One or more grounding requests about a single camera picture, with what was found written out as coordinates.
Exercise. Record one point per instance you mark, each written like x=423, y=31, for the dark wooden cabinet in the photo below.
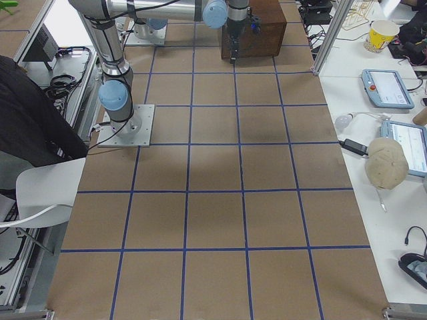
x=260, y=34

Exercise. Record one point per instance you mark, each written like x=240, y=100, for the popcorn paper cup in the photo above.
x=381, y=33

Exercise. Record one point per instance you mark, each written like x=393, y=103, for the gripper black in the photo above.
x=234, y=30

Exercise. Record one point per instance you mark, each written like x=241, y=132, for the person in black clothes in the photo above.
x=33, y=133

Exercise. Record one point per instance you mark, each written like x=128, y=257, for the white chair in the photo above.
x=44, y=195

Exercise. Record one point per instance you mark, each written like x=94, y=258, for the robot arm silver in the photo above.
x=233, y=15
x=99, y=20

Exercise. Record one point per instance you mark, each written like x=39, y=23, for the beige cap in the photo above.
x=386, y=166

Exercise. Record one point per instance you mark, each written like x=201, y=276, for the black power adapter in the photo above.
x=354, y=147

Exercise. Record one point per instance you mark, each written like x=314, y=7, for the aluminium frame post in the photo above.
x=331, y=35

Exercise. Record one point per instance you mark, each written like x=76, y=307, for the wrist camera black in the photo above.
x=255, y=23

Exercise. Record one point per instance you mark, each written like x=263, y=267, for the white light bulb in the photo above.
x=343, y=121

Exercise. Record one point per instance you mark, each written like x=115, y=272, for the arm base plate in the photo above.
x=144, y=35
x=137, y=131

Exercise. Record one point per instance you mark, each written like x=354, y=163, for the cardboard tube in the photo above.
x=421, y=118

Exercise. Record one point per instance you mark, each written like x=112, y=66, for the teach pendant blue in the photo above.
x=413, y=141
x=386, y=89

